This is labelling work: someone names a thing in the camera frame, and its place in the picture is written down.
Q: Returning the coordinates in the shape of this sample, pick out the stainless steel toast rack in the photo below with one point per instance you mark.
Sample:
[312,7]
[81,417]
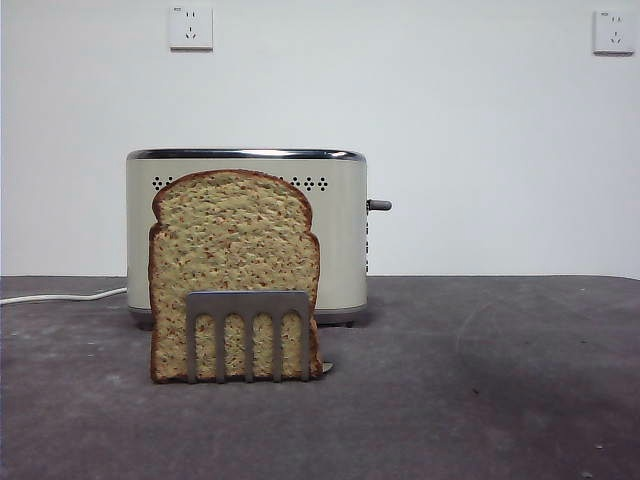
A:
[245,304]

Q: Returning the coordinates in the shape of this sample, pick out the grey toaster lever knob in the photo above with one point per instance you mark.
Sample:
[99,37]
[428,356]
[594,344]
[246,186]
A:
[380,205]

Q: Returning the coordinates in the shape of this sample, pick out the brown-crusted bread slice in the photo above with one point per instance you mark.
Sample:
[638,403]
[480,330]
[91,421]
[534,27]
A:
[235,240]

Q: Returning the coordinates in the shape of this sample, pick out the white wall power socket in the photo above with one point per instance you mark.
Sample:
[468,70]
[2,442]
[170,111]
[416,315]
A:
[190,28]
[616,32]

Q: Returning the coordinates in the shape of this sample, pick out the cream steel two-slot toaster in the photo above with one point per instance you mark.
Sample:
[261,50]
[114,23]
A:
[340,240]

